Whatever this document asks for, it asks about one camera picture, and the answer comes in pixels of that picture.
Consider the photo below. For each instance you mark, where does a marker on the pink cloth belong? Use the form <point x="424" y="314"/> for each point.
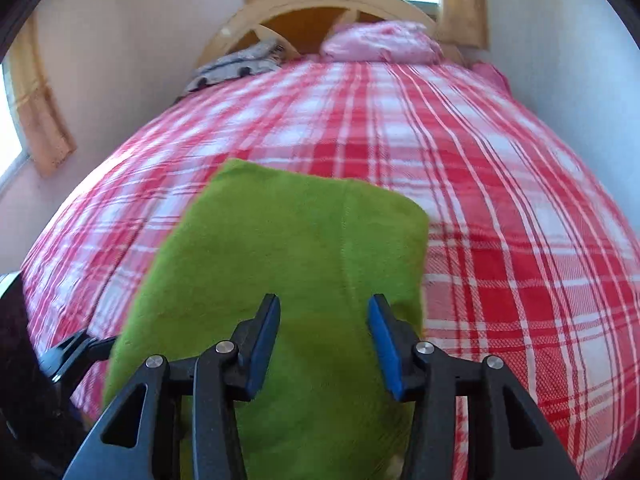
<point x="492" y="75"/>

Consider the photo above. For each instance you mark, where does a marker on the green garment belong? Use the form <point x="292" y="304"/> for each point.
<point x="300" y="240"/>

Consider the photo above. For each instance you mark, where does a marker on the cream wooden headboard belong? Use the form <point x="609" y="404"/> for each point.
<point x="310" y="2"/>

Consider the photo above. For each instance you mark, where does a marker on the grey patterned pillow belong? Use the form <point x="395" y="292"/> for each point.
<point x="235" y="65"/>

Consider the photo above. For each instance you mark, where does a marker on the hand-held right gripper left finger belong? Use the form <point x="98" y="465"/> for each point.
<point x="262" y="347"/>

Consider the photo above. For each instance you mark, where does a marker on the red plaid bedsheet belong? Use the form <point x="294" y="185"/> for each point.
<point x="500" y="200"/>

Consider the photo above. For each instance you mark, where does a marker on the pink pillow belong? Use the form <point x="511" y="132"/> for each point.
<point x="385" y="42"/>

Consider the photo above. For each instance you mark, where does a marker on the yellow patterned curtain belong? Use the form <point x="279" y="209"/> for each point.
<point x="462" y="2"/>
<point x="42" y="115"/>

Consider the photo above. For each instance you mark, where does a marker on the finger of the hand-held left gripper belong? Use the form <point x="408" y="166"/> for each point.
<point x="75" y="347"/>

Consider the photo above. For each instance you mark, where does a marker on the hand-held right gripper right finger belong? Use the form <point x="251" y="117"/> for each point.
<point x="387" y="350"/>

